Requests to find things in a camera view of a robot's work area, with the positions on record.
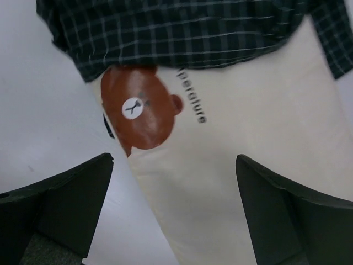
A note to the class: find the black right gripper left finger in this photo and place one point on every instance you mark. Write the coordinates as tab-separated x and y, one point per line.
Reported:
53	221

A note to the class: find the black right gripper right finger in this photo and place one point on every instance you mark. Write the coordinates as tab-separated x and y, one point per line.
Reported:
290	223

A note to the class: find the cream pillow with bear print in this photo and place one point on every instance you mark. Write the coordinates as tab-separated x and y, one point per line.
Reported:
182	131

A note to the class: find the dark checked pillowcase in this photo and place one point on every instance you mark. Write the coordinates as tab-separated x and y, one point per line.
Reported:
189	34

